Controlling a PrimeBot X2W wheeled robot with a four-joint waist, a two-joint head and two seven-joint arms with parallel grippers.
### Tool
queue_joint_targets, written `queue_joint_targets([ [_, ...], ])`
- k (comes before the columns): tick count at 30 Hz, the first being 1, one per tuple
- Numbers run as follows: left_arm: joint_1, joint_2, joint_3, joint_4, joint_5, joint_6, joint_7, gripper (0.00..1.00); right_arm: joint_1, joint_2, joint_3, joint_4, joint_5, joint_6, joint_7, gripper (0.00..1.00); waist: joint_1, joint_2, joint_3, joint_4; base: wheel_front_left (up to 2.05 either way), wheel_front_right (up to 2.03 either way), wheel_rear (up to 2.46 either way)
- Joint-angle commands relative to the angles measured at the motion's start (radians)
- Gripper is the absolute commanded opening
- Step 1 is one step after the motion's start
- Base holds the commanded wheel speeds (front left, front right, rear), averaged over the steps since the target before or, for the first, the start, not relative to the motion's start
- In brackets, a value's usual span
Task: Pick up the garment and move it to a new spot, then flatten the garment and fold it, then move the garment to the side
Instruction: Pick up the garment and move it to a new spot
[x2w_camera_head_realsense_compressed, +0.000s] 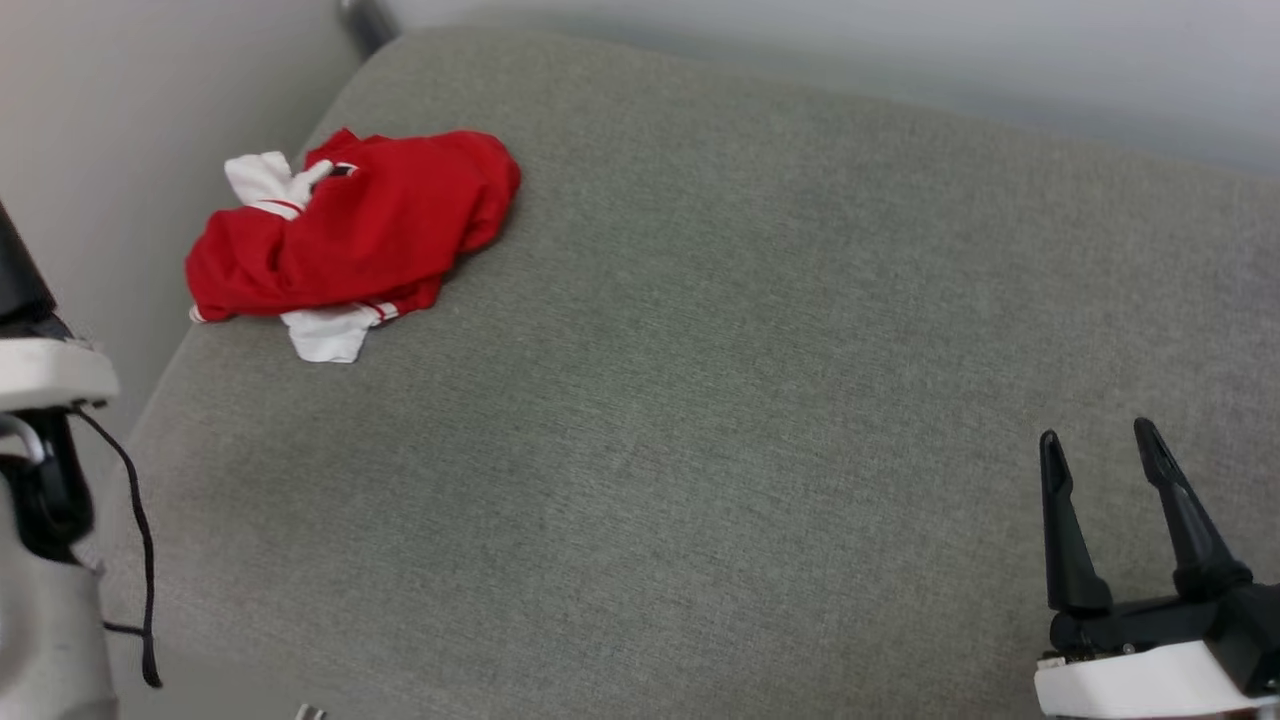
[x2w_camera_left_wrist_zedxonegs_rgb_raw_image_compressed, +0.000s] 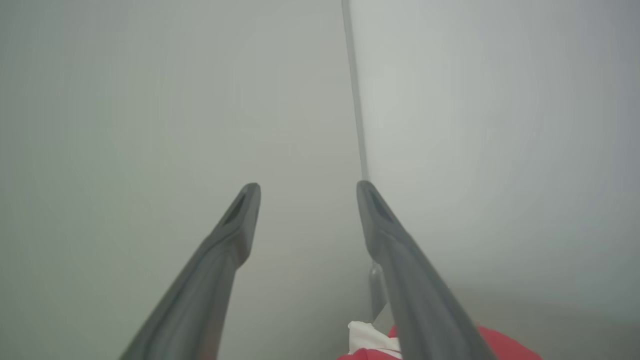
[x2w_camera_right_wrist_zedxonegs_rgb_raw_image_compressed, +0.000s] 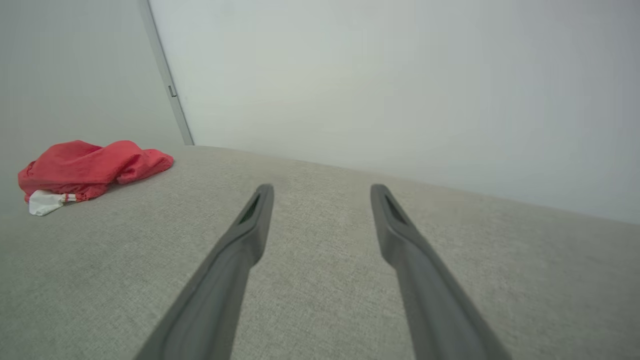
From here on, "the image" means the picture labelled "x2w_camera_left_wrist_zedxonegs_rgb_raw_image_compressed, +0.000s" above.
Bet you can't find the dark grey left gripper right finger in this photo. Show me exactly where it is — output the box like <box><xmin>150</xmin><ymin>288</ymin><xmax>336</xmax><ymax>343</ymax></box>
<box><xmin>356</xmin><ymin>180</ymin><xmax>497</xmax><ymax>360</ymax></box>

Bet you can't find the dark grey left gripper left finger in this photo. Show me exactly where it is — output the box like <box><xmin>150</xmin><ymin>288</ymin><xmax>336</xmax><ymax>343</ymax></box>
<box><xmin>119</xmin><ymin>183</ymin><xmax>262</xmax><ymax>360</ymax></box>

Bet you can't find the red white basketball jersey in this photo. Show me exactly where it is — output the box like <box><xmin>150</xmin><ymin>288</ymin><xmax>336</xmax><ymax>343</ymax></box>
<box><xmin>336</xmin><ymin>321</ymin><xmax>543</xmax><ymax>360</ymax></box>

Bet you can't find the grey fabric sofa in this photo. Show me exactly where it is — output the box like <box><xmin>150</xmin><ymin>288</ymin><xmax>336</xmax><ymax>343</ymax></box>
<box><xmin>0</xmin><ymin>0</ymin><xmax>372</xmax><ymax>360</ymax></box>

